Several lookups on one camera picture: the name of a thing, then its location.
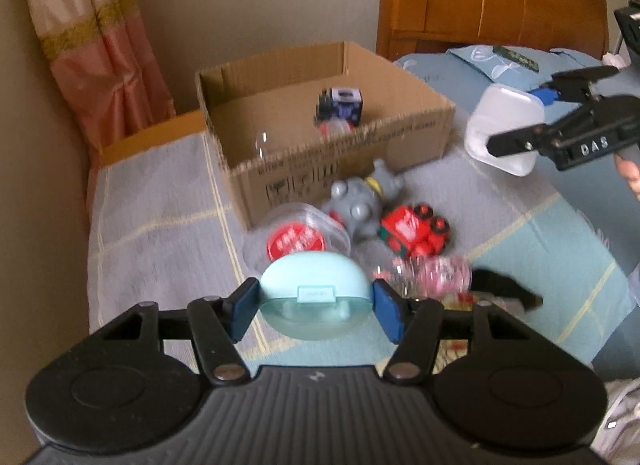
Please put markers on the mint green plastic case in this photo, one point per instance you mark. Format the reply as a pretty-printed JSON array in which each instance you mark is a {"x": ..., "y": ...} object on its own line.
[{"x": 315, "y": 275}]

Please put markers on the wooden headboard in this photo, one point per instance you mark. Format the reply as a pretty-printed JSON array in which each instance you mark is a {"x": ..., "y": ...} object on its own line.
[{"x": 490, "y": 0}]

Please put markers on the grey plastic toy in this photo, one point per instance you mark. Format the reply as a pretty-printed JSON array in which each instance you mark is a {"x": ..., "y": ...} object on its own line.
[{"x": 357, "y": 205}]

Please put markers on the red toy vehicle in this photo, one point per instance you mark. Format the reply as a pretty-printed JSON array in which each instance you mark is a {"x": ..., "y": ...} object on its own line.
[{"x": 412, "y": 232}]

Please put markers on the black toy cube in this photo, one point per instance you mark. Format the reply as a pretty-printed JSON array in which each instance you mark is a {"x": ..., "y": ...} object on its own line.
[{"x": 339, "y": 105}]

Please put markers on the grey checked blanket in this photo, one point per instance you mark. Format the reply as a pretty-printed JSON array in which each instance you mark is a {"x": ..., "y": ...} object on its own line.
[{"x": 165, "y": 225}]

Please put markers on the dark green tag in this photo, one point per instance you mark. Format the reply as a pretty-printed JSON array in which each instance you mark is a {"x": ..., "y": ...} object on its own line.
[{"x": 516, "y": 58}]

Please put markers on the grey cloth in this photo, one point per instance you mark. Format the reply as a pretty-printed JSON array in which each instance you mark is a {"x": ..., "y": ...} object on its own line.
[{"x": 622, "y": 425}]

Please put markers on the white plastic container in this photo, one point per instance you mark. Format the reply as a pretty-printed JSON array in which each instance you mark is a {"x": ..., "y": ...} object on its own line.
[{"x": 500, "y": 110}]

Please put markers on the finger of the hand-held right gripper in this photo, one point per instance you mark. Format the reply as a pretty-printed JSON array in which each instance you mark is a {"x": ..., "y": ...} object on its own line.
[
  {"x": 520, "y": 141},
  {"x": 575, "y": 82}
]

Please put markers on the person's right hand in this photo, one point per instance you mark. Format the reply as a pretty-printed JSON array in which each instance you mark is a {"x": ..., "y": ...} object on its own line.
[{"x": 631, "y": 172}]

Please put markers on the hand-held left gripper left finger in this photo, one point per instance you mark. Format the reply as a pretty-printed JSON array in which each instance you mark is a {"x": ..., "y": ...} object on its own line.
[{"x": 245, "y": 307}]

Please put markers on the light blue floral pillow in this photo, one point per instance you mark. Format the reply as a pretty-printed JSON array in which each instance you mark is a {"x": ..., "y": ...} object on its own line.
[{"x": 475, "y": 57}]

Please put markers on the clear jar with red label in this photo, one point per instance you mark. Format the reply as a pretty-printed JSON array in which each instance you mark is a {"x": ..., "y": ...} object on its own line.
[{"x": 295, "y": 240}]

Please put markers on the clear pink container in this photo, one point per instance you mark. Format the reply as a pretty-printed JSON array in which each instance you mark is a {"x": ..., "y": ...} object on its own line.
[{"x": 440, "y": 275}]

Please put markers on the pink and cream curtain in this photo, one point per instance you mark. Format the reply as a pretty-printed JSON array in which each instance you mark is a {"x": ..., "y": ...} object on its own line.
[{"x": 100, "y": 45}]

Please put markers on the cardboard box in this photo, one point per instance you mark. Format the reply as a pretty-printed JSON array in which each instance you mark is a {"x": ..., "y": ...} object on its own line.
[{"x": 310, "y": 167}]

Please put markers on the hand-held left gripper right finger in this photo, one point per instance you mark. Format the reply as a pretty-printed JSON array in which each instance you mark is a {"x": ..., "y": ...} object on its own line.
[{"x": 387, "y": 310}]

